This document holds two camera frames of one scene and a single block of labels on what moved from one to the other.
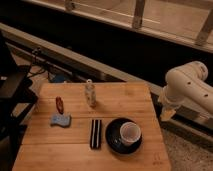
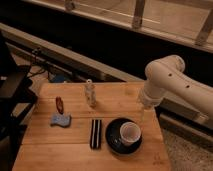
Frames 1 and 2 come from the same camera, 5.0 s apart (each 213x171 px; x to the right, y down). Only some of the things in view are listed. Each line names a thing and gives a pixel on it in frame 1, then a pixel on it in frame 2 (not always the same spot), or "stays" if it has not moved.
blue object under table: [59, 78] stays
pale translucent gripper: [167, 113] to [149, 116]
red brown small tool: [59, 104] stays
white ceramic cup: [130, 132] stays
